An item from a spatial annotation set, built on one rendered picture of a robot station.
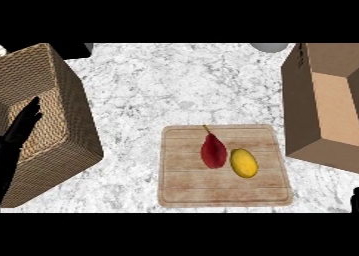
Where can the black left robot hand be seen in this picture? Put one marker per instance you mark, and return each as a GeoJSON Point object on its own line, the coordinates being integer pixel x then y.
{"type": "Point", "coordinates": [9, 140]}

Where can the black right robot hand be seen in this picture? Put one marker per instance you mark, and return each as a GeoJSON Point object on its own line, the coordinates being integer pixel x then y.
{"type": "Point", "coordinates": [358, 201]}

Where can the pale wooden cutting board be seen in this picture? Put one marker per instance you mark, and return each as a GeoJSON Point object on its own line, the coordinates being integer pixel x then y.
{"type": "Point", "coordinates": [220, 186]}

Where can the brown cardboard box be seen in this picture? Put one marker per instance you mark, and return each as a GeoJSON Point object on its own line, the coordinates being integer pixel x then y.
{"type": "Point", "coordinates": [330, 106]}

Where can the red pear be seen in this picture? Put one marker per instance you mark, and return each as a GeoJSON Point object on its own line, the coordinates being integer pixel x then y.
{"type": "Point", "coordinates": [213, 151]}

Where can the brown wicker basket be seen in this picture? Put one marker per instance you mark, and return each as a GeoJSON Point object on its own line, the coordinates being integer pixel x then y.
{"type": "Point", "coordinates": [49, 100]}

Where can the yellow lemon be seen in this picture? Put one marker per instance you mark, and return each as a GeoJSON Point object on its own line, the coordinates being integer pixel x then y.
{"type": "Point", "coordinates": [244, 163]}

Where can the dark appliance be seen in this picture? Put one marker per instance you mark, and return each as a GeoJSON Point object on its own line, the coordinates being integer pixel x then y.
{"type": "Point", "coordinates": [71, 50]}

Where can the grey round object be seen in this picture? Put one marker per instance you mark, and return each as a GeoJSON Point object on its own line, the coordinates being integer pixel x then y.
{"type": "Point", "coordinates": [269, 47]}

